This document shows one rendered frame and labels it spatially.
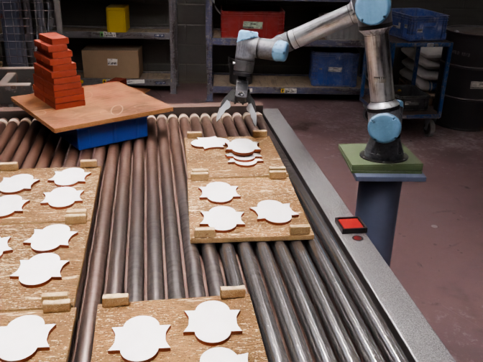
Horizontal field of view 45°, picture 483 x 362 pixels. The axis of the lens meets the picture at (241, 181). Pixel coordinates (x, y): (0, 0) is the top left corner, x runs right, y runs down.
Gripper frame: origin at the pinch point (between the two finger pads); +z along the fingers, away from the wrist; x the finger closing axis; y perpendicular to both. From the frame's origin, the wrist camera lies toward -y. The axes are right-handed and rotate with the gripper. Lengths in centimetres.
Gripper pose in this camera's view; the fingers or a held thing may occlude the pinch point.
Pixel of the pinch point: (236, 125)
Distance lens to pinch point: 223.7
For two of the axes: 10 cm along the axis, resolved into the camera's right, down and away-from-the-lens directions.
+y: -0.1, -2.5, 9.7
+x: -9.9, -1.3, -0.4
